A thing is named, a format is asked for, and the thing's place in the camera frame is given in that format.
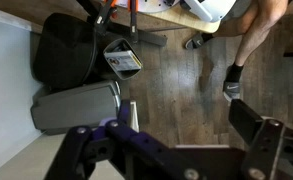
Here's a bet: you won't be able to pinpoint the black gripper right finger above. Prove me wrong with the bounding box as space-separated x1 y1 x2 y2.
229 99 293 180

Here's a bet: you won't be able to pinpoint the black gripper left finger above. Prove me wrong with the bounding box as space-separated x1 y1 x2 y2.
44 100 173 180

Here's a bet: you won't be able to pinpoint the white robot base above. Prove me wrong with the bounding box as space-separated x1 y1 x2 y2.
180 0 236 22

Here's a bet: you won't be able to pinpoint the grey slide sandal right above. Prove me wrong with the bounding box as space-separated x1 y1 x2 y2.
222 63 244 102

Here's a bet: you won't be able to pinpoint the grey slide sandal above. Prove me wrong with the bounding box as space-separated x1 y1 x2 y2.
222 63 244 102
185 33 213 50

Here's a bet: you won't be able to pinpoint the grey trash bin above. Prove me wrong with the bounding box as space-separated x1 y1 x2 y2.
31 80 121 134

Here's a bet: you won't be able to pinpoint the small bin with papers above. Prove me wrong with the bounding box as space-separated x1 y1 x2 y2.
103 38 143 80

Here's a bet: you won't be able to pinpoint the grey slide sandal left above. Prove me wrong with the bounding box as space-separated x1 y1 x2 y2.
185 33 213 50

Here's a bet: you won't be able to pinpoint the person's bare legs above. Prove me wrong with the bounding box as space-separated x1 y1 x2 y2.
213 0 288 66

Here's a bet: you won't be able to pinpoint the light wooden table top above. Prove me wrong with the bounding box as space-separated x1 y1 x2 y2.
112 0 222 34

